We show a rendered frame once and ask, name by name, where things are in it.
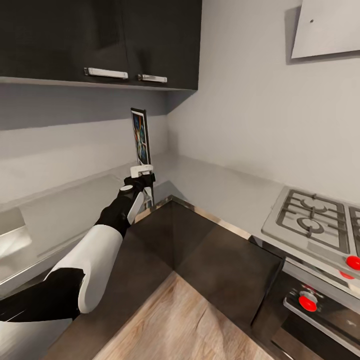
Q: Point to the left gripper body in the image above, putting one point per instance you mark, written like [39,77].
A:
[144,180]

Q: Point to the drop in sink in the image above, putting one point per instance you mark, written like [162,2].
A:
[33,231]

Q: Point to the oven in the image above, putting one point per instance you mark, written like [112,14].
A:
[303,317]

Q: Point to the cabinet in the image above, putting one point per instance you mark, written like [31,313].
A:
[117,44]

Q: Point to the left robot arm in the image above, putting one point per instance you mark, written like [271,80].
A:
[33,319]

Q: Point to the poster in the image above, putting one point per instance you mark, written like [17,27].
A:
[141,137]

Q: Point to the range hood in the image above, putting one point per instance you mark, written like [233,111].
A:
[327,27]

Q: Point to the burner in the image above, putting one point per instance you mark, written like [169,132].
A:
[326,228]

